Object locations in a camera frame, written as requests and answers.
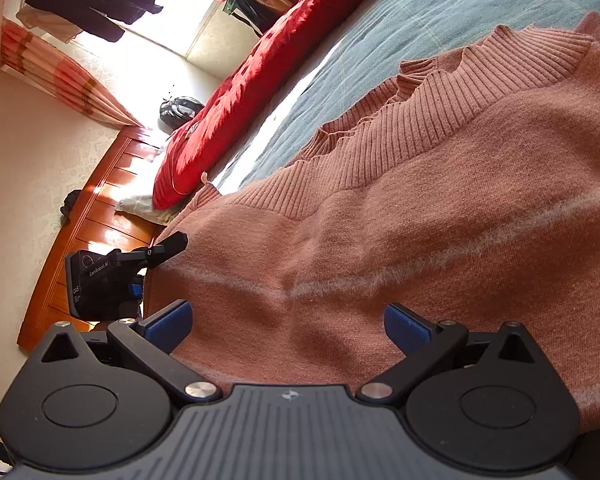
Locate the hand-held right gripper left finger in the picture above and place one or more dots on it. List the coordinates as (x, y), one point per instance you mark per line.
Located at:
(170, 327)

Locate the pink knit sweater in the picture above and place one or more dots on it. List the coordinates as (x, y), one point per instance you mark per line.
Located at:
(405, 210)

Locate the black hanging clothes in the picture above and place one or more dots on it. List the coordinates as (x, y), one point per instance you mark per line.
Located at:
(90, 5)

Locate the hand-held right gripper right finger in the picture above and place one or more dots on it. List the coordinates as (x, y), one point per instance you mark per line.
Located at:
(405, 327)

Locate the beige hanging garment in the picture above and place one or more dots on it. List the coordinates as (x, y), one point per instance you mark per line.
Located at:
(45, 22)

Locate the small black cloth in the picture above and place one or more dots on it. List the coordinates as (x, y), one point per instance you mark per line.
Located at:
(71, 206)

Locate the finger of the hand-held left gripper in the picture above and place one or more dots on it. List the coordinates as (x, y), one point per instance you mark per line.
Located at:
(172, 245)
(135, 291)

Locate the blue-green plaid bed sheet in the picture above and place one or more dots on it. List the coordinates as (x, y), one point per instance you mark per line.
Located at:
(430, 15)

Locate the dark cloth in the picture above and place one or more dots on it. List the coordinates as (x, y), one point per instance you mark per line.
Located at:
(255, 17)

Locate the black backpack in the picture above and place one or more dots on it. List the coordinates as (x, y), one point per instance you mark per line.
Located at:
(180, 112)

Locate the white pillow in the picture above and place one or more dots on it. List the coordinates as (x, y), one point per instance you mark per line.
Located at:
(140, 206)

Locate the orange striped curtain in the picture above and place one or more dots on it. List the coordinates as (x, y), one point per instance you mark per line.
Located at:
(55, 67)

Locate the red quilt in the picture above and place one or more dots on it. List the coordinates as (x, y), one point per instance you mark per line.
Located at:
(260, 70)

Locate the wooden headboard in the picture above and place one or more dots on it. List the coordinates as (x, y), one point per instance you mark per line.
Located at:
(105, 200)

